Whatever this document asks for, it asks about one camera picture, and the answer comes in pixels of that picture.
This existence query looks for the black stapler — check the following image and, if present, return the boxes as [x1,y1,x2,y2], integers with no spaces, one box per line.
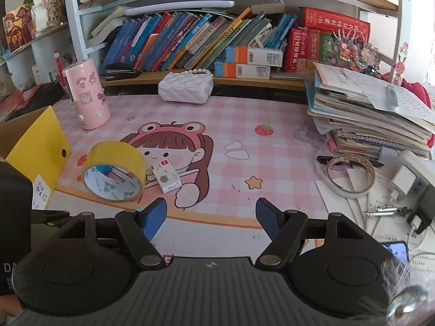
[104,63,141,82]

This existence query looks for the red flat dictionary box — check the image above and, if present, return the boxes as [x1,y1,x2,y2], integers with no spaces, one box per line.
[299,7,371,43]

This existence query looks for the colourful acrylic decoration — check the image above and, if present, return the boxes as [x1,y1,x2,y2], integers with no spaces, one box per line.
[328,29,381,75]

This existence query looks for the black case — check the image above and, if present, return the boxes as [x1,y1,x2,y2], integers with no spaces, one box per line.
[0,83,67,123]

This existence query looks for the orange blue white carton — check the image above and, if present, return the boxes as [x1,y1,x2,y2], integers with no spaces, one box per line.
[214,62,271,80]
[225,45,284,67]

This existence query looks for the pink printed desk mat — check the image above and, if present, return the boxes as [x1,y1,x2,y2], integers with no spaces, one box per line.
[51,95,340,259]

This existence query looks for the cartoon deer sticker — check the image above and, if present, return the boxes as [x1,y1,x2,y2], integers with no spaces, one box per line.
[391,41,410,85]

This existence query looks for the red bag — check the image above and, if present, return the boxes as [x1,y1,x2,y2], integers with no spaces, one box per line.
[381,71,435,109]

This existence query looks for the beige paperback book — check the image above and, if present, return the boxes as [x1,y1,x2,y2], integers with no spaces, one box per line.
[90,7,125,39]

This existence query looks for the black smartphone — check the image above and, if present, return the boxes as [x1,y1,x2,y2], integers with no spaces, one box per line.
[381,241,409,265]

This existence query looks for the yellow cardboard box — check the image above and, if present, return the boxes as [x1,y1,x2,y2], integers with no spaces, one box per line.
[0,105,73,211]

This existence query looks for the small white card box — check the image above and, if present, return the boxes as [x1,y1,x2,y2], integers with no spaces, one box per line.
[150,161,182,194]

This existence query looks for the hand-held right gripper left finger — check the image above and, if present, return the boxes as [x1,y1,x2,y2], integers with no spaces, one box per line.
[57,197,168,272]

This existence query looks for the yellow tape roll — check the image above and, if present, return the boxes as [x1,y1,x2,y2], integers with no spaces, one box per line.
[82,141,146,203]

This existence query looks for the white small bag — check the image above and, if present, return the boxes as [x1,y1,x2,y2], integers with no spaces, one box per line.
[31,0,63,33]

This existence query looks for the row of leaning colourful books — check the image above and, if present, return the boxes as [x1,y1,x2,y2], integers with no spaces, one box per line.
[102,7,298,73]

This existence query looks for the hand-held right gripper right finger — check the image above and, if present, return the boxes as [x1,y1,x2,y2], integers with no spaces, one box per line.
[255,197,375,272]

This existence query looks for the red paper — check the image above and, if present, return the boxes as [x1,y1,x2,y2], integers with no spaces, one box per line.
[0,86,41,119]

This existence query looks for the white thin tape ring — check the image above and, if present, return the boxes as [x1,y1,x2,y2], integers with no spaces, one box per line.
[326,154,376,198]

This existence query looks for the stack of papers and notebooks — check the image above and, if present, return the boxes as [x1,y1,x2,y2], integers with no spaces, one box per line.
[306,62,435,160]

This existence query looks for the red thick dictionary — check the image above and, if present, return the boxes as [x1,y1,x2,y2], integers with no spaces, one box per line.
[306,29,322,72]
[284,27,308,73]

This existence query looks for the pink cylindrical humidifier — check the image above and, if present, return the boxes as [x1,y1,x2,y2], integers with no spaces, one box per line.
[62,58,111,131]

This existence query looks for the red pen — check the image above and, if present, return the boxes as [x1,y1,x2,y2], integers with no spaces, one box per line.
[54,52,67,85]

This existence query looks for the black pen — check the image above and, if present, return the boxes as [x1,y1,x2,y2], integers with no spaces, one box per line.
[317,155,384,170]

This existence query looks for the white power strip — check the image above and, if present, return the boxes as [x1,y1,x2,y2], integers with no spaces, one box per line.
[389,149,435,211]

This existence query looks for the loose paper sheets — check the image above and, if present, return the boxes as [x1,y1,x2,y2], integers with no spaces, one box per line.
[314,170,435,269]

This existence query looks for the white bookshelf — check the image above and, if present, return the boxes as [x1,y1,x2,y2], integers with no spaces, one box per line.
[63,0,413,96]

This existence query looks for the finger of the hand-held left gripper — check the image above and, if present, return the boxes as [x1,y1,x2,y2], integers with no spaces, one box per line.
[30,209,70,227]

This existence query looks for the black charger adapter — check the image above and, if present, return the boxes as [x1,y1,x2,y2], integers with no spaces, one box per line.
[407,190,435,235]

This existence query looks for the white charger adapter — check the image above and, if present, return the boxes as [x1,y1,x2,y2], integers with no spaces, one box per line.
[389,165,417,202]

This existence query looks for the white quilted purse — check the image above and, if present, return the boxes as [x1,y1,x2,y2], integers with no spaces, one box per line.
[158,69,215,104]

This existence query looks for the fortune god figure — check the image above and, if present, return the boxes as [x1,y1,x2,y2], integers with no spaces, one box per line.
[3,5,36,53]

